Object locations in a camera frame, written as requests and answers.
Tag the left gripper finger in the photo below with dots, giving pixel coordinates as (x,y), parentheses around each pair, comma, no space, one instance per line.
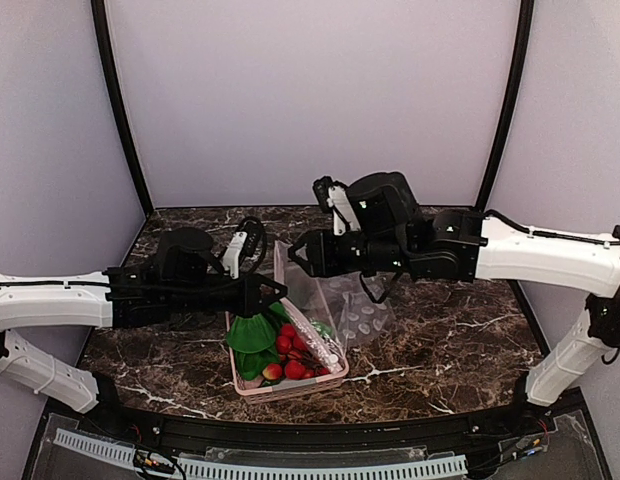
(264,286)
(254,305)

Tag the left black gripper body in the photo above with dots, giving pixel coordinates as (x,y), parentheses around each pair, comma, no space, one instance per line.
(251,295)

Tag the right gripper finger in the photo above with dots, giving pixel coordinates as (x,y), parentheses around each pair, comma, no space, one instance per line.
(306,265)
(304,246)

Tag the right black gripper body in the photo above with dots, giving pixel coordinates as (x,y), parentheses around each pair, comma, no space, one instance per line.
(317,253)

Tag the clear zip top bag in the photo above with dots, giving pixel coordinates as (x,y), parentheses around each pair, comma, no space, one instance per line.
(340,302)

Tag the green toy cucumber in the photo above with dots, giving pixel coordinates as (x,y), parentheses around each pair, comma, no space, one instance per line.
(324,330)

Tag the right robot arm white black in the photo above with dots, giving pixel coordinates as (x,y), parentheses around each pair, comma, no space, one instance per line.
(378,227)

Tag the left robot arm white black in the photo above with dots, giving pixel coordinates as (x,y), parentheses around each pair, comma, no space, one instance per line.
(184,275)

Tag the green toy bell pepper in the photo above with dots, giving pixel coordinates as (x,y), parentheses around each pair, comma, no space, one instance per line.
(279,313)

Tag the toy bok choy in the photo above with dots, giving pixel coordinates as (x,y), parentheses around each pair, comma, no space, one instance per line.
(251,335)

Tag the pink plastic basket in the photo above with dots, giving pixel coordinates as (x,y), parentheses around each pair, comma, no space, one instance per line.
(260,391)

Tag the red toy strawberry bunch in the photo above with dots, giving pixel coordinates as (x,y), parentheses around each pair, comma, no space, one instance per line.
(295,360)

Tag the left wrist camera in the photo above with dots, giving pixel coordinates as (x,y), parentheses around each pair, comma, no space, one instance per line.
(249,238)

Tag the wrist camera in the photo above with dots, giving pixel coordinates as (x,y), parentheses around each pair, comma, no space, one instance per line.
(332,199)
(249,238)

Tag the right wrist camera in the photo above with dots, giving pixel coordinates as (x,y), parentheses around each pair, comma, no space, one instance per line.
(332,199)

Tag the white slotted cable duct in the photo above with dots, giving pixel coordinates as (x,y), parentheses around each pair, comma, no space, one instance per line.
(157,466)

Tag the black front frame rail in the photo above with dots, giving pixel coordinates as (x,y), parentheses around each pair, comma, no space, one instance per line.
(353,417)

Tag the black frame post left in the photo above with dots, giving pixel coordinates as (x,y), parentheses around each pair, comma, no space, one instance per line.
(117,104)

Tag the black frame post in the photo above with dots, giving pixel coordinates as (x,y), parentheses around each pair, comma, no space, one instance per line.
(509,102)
(117,104)

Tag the black frame post right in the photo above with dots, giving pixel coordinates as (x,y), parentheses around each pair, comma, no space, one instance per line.
(509,102)

